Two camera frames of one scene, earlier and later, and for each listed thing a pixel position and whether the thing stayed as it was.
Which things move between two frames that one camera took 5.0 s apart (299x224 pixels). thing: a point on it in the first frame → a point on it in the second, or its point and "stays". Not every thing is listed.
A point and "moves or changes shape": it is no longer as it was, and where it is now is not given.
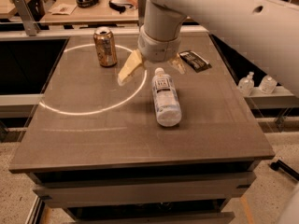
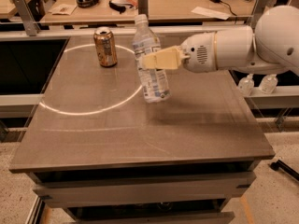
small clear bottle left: (246, 84) stays
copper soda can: (106, 47) stays
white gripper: (158, 49) → (198, 52)
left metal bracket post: (28, 17) stays
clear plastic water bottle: (168, 108) moves or changes shape
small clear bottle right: (268, 84) stays
